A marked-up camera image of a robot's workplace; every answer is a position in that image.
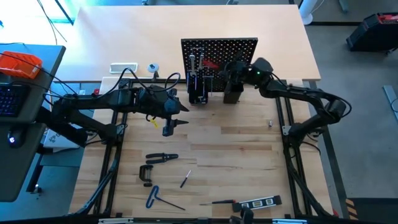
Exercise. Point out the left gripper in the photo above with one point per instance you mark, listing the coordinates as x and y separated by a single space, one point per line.
169 107

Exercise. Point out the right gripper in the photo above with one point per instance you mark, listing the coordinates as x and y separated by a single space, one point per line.
237 73

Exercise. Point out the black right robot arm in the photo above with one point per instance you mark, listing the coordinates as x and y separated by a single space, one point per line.
295 91

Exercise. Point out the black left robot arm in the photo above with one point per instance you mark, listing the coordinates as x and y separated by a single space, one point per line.
93 101

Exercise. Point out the black perforated pegboard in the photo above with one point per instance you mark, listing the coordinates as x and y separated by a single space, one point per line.
217 46

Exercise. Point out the blue tape roll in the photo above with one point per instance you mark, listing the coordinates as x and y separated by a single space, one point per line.
153 68

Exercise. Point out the black C-clamp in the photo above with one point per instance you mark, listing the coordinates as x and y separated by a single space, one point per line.
142 173

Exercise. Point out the white rectangular tray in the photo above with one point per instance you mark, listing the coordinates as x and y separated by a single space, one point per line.
123 68

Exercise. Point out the white stand base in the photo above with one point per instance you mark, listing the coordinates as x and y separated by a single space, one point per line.
308 17

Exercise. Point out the light wood desk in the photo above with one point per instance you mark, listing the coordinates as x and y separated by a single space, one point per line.
140 31

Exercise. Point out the black spirit level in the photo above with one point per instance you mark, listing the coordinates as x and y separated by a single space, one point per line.
276 200

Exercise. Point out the black and red case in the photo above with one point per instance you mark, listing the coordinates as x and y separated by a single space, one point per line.
373 34

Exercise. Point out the black computer mouse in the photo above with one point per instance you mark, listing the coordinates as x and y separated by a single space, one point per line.
15 139

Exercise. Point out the black keyboard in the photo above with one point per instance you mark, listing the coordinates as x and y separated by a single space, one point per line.
12 99

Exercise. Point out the orange plastic box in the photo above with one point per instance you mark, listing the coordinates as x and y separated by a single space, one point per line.
18 63

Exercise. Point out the dark grey desk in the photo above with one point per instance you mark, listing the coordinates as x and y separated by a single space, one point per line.
18 174

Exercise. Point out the yellow black hazard strip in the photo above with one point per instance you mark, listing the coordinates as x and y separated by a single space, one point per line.
350 209

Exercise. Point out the black floor mat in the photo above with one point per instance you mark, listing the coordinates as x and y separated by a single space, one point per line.
376 211

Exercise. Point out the black aluminium table frame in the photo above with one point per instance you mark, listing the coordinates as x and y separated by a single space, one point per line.
136 81

